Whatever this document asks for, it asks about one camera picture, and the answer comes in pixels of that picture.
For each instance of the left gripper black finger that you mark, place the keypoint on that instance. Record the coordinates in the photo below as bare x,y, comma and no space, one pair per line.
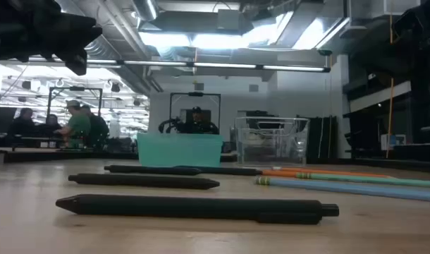
74,31
75,60

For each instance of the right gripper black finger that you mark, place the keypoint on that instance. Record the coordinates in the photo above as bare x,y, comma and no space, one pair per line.
407,23

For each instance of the black pen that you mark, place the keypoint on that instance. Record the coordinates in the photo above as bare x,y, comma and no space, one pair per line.
148,170
141,181
187,207
232,171

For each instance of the green pencil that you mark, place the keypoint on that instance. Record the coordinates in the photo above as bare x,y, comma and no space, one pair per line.
370,180

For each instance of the orange pencil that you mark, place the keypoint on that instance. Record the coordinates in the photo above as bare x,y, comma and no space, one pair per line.
278,173
342,172

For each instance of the blue pencil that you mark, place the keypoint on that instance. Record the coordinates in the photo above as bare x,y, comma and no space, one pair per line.
342,187

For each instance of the black background robot arm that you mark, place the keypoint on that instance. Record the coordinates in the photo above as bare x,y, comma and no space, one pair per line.
167,125

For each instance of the person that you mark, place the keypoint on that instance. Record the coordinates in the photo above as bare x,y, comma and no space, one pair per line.
98,128
52,123
23,123
199,121
77,125

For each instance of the long ceiling light bar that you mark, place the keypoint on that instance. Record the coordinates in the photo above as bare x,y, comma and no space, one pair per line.
155,63

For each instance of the dark monitor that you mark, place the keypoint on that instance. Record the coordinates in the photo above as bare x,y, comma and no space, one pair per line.
1,120

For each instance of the white and blue box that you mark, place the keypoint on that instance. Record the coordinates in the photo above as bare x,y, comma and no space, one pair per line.
391,142

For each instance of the teal plastic bin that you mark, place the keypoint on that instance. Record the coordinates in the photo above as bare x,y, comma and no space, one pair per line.
179,150

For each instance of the black cabinet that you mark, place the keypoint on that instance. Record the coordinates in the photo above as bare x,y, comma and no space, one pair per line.
322,137

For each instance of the grey ceiling box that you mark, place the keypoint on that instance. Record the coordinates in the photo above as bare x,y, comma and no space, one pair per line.
228,19

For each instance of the clear plastic bin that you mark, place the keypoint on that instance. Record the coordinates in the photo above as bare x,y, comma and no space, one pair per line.
271,141

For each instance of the black gantry frame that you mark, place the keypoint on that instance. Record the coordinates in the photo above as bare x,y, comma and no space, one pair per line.
75,88
171,106

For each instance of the grey square wall panel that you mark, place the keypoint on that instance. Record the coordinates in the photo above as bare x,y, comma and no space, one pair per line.
198,86
253,88

